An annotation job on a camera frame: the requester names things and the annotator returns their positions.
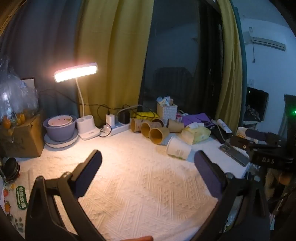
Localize black cable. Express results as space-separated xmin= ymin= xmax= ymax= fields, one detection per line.
xmin=38 ymin=89 xmax=117 ymax=115

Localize pink inner bowl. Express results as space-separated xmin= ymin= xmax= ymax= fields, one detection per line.
xmin=47 ymin=115 xmax=73 ymax=128

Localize pink white small box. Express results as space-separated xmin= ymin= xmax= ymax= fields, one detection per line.
xmin=176 ymin=110 xmax=188 ymax=122

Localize white desk lamp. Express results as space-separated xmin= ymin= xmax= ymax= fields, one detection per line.
xmin=53 ymin=62 xmax=101 ymax=141

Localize white air conditioner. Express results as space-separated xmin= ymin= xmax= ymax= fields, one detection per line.
xmin=243 ymin=31 xmax=287 ymax=52

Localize white framed board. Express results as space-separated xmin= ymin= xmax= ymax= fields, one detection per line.
xmin=20 ymin=77 xmax=36 ymax=90

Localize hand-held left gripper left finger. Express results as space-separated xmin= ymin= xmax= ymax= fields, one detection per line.
xmin=25 ymin=149 xmax=107 ymax=241

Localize yellow tissue pack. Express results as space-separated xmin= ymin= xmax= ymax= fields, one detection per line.
xmin=181 ymin=123 xmax=211 ymax=145

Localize white woven basket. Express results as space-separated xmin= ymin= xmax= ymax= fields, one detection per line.
xmin=157 ymin=103 xmax=178 ymax=126

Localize smartphone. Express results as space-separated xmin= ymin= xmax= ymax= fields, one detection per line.
xmin=219 ymin=142 xmax=250 ymax=167

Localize purple cloth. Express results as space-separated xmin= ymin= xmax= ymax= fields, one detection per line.
xmin=181 ymin=113 xmax=212 ymax=128

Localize black monitor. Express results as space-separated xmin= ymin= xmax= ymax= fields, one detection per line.
xmin=243 ymin=87 xmax=270 ymax=122

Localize black power adapter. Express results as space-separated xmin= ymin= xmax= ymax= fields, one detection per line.
xmin=119 ymin=110 xmax=130 ymax=125

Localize black round case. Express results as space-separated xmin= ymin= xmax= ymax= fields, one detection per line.
xmin=3 ymin=157 xmax=21 ymax=184

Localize small tubes in basket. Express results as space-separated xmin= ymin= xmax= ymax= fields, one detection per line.
xmin=157 ymin=95 xmax=174 ymax=107

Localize clear plastic bag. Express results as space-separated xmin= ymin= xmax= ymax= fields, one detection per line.
xmin=0 ymin=55 xmax=40 ymax=130

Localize white textured table mat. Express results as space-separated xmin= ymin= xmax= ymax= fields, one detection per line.
xmin=14 ymin=130 xmax=249 ymax=241

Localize white cream tube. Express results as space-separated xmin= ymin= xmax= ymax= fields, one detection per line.
xmin=216 ymin=119 xmax=233 ymax=134

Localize yellow white packet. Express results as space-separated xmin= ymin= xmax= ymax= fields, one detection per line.
xmin=236 ymin=126 xmax=258 ymax=144

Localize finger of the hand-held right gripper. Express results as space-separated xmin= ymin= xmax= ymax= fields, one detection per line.
xmin=228 ymin=135 xmax=255 ymax=154
xmin=245 ymin=129 xmax=282 ymax=143

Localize yellow curtain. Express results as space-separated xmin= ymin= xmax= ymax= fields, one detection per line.
xmin=76 ymin=0 xmax=154 ymax=117
xmin=215 ymin=0 xmax=248 ymax=128

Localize cardboard box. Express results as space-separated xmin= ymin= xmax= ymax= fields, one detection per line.
xmin=0 ymin=113 xmax=46 ymax=158

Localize white paper cup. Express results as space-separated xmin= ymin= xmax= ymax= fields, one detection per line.
xmin=166 ymin=136 xmax=192 ymax=160

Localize person's left hand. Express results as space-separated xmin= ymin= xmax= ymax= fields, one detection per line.
xmin=125 ymin=236 xmax=154 ymax=241

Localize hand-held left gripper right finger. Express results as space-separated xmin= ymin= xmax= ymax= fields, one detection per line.
xmin=191 ymin=150 xmax=271 ymax=241

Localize white cable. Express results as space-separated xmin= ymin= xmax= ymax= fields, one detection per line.
xmin=116 ymin=105 xmax=140 ymax=117

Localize white power strip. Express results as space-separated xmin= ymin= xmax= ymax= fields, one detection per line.
xmin=100 ymin=121 xmax=131 ymax=137

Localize dark window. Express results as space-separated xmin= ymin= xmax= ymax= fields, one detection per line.
xmin=138 ymin=0 xmax=225 ymax=117

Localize blue-grey bowl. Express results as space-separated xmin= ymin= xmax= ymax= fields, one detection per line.
xmin=43 ymin=114 xmax=77 ymax=142

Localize pile of small oranges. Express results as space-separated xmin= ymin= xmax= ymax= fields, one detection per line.
xmin=2 ymin=111 xmax=26 ymax=136

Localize person's right hand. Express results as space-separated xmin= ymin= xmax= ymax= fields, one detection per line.
xmin=279 ymin=173 xmax=293 ymax=186

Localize dark blue curtain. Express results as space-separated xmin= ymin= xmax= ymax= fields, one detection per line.
xmin=0 ymin=0 xmax=86 ymax=124

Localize blue-grey plate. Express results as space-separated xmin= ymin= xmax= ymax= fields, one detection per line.
xmin=44 ymin=128 xmax=79 ymax=149

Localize black device with green light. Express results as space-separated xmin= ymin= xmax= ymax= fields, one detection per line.
xmin=284 ymin=94 xmax=296 ymax=140

